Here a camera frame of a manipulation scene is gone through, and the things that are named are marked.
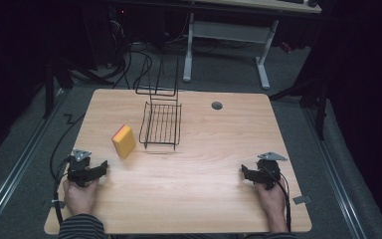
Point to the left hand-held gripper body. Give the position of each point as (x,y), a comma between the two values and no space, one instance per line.
(78,165)

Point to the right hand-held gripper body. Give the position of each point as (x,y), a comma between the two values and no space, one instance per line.
(269,170)

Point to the person's right hand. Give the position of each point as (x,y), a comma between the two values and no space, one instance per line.
(272,199)

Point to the person's left hand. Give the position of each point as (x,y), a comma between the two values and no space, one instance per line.
(79,197)

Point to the yellow sponge with red side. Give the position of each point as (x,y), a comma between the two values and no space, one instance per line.
(124,141)

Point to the grey tape piece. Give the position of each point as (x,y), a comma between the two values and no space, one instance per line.
(302,199)
(57,203)

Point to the round grey table grommet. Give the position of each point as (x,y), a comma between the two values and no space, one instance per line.
(217,106)

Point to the black metal stand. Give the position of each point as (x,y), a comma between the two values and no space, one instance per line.
(315,99)
(51,89)

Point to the white desk with metal legs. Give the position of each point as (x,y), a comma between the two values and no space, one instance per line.
(232,31)

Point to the metal floor rail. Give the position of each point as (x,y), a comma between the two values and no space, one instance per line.
(335,172)
(16,172)

